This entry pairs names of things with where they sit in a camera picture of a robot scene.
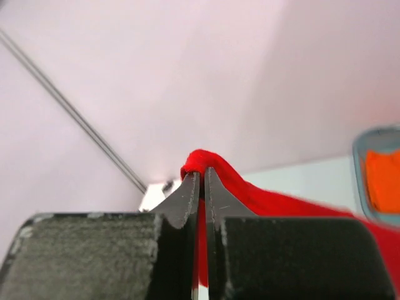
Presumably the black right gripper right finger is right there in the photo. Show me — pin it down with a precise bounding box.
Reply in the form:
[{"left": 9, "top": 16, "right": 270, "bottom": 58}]
[{"left": 204, "top": 168, "right": 397, "bottom": 299}]

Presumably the teal plastic basket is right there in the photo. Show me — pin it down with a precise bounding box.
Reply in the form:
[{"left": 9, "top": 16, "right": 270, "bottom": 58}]
[{"left": 352, "top": 125, "right": 399, "bottom": 226}]

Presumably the red t shirt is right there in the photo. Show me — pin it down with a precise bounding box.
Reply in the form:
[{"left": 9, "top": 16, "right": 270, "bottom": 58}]
[{"left": 180, "top": 149, "right": 399, "bottom": 294}]

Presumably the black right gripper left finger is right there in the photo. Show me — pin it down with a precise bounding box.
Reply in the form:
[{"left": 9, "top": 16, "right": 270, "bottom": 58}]
[{"left": 1, "top": 172, "right": 200, "bottom": 300}]

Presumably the orange t shirt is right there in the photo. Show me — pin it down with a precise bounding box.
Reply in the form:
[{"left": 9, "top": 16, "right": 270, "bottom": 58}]
[{"left": 366, "top": 150, "right": 399, "bottom": 214}]

